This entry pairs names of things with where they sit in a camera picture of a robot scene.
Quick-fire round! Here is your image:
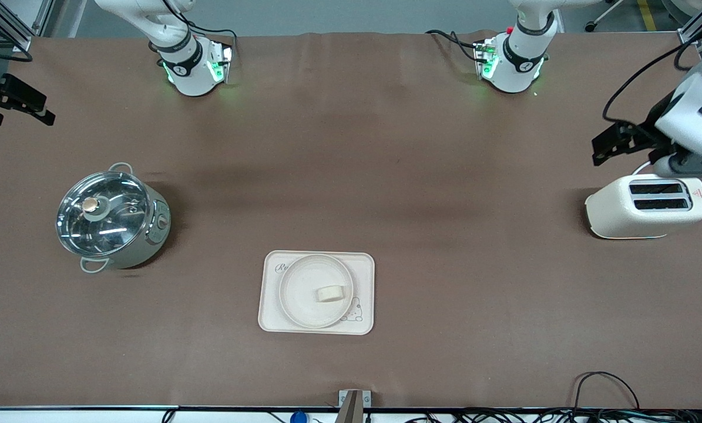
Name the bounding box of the cream round plate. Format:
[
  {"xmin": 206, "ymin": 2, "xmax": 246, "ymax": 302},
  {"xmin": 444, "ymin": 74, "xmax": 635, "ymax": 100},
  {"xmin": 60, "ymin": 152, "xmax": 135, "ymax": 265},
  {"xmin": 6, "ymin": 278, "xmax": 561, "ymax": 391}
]
[{"xmin": 278, "ymin": 253, "xmax": 355, "ymax": 329}]

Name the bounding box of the cream two-slot toaster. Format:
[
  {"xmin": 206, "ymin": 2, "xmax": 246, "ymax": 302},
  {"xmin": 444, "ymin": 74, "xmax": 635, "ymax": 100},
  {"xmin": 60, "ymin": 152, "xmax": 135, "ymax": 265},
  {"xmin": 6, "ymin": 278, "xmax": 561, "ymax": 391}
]
[{"xmin": 585, "ymin": 174, "xmax": 702, "ymax": 240}]

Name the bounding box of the office chair caster base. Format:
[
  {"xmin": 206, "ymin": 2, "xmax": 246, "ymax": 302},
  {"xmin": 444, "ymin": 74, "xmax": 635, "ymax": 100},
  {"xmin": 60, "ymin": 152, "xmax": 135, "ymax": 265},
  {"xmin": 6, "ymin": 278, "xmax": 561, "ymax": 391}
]
[{"xmin": 585, "ymin": 0, "xmax": 629, "ymax": 33}]

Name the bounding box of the glass pot lid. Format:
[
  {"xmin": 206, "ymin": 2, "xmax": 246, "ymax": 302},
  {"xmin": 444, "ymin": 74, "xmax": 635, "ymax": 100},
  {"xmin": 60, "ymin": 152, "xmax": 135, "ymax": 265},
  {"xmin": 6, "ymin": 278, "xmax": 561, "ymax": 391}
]
[{"xmin": 56, "ymin": 170, "xmax": 152, "ymax": 257}]

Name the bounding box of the grey electric cooking pot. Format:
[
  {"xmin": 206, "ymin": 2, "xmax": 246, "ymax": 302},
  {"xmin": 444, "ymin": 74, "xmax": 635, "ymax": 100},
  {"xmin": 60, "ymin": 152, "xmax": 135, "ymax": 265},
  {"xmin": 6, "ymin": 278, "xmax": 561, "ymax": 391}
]
[{"xmin": 55, "ymin": 162, "xmax": 172, "ymax": 274}]

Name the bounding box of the brown table cover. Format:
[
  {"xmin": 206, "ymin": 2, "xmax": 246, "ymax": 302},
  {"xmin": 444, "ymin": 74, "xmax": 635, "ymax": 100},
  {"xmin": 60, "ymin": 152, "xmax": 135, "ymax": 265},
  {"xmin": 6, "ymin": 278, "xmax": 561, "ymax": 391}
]
[{"xmin": 0, "ymin": 29, "xmax": 702, "ymax": 410}]

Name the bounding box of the cream rabbit print tray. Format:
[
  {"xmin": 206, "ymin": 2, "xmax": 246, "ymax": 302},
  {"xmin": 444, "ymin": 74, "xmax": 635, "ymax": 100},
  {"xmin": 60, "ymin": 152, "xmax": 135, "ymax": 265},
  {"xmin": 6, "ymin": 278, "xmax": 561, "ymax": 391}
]
[{"xmin": 258, "ymin": 250, "xmax": 375, "ymax": 336}]

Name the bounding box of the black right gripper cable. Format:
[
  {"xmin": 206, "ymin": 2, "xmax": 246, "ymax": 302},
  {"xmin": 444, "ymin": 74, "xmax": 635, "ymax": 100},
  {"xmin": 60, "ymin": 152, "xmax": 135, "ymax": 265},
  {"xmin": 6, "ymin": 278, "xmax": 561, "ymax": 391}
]
[{"xmin": 0, "ymin": 44, "xmax": 33, "ymax": 63}]

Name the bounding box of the aluminium frame post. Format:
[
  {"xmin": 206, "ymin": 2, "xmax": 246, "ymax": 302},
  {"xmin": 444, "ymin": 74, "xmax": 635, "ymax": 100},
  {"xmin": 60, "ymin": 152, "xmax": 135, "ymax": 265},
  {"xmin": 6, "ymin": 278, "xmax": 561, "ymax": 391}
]
[
  {"xmin": 677, "ymin": 0, "xmax": 702, "ymax": 45},
  {"xmin": 0, "ymin": 0, "xmax": 56, "ymax": 53}
]

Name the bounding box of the black left arm base cable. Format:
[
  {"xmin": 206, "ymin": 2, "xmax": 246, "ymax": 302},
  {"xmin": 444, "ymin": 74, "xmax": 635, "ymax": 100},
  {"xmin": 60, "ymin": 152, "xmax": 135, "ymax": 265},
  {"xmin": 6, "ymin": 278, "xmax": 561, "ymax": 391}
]
[{"xmin": 425, "ymin": 29, "xmax": 482, "ymax": 63}]

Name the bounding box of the black arm base cable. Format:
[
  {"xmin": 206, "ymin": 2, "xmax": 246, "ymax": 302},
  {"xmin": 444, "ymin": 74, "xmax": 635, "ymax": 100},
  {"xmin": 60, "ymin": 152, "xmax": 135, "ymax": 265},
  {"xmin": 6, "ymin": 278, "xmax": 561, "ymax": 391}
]
[
  {"xmin": 162, "ymin": 0, "xmax": 238, "ymax": 51},
  {"xmin": 425, "ymin": 29, "xmax": 482, "ymax": 63}
]

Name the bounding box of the black right arm base cable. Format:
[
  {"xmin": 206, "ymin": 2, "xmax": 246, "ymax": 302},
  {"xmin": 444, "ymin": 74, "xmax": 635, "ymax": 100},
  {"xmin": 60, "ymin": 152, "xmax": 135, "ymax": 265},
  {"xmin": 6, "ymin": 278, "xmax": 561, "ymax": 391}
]
[{"xmin": 162, "ymin": 0, "xmax": 238, "ymax": 51}]

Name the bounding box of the black looped cable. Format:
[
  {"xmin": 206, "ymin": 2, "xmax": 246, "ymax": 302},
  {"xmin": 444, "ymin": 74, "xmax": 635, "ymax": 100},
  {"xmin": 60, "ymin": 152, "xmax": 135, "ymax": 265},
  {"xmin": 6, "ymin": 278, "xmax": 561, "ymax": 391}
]
[{"xmin": 571, "ymin": 371, "xmax": 641, "ymax": 412}]

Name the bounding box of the black cable bundle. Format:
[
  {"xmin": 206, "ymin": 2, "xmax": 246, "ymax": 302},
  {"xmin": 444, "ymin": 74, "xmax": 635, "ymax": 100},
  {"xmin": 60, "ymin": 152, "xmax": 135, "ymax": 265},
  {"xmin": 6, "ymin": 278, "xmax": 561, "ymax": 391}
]
[{"xmin": 386, "ymin": 408, "xmax": 702, "ymax": 423}]

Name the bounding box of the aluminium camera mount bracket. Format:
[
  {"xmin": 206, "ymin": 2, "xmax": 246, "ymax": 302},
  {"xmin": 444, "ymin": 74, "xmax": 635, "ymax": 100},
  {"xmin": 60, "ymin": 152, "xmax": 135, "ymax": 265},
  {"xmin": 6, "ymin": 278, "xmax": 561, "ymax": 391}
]
[{"xmin": 338, "ymin": 389, "xmax": 371, "ymax": 423}]

